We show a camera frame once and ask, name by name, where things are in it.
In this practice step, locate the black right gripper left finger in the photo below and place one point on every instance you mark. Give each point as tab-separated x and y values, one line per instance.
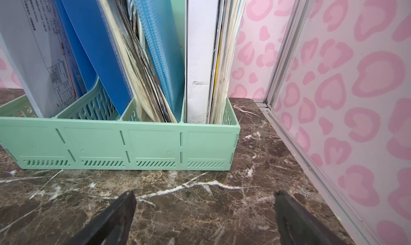
112	226

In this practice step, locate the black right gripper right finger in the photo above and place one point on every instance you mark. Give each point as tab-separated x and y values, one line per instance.
297	226

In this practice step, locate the mint green file organizer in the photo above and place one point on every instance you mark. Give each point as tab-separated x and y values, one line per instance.
91	135

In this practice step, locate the blue plastic folder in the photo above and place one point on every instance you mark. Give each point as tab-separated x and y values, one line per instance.
92	49

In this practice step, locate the stack of magazines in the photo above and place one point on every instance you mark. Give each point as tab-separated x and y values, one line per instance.
129	44

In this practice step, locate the light blue translucent folder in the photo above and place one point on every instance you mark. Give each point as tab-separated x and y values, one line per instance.
160	30

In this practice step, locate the white printed paper document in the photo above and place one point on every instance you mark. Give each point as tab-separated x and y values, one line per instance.
37	47

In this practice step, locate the thin booklets right compartment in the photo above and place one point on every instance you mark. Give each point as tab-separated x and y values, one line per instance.
228	25

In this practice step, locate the white thick book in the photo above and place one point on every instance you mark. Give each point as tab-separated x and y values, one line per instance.
201	29

